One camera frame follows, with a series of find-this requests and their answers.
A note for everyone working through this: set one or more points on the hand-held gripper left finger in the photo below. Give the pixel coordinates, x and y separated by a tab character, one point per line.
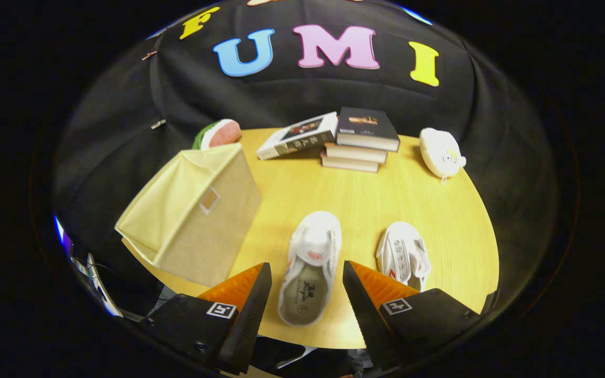
250	320

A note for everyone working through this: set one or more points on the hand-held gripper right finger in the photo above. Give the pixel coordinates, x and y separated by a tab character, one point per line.
368	320

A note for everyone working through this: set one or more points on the white canvas shoe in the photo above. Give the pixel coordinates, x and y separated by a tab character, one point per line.
399	254
310	262

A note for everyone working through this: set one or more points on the beige fabric storage box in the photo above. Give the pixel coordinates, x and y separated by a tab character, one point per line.
197	226

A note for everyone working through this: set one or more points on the thin stacked book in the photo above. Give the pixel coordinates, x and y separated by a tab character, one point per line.
347	163

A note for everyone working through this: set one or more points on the thick stacked book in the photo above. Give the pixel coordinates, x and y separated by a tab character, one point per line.
355	153

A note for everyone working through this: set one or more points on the white plush pouch with face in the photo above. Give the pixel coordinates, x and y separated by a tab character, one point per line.
439	152

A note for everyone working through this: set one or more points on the watermelon slice plush toy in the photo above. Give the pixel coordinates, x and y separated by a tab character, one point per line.
221	134

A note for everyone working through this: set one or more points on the white cover book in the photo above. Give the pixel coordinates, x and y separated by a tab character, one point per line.
297	135

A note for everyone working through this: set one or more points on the black cover book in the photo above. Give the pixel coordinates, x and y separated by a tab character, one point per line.
365	126

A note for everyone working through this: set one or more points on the wooden clothes peg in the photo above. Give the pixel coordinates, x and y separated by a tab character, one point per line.
149	54

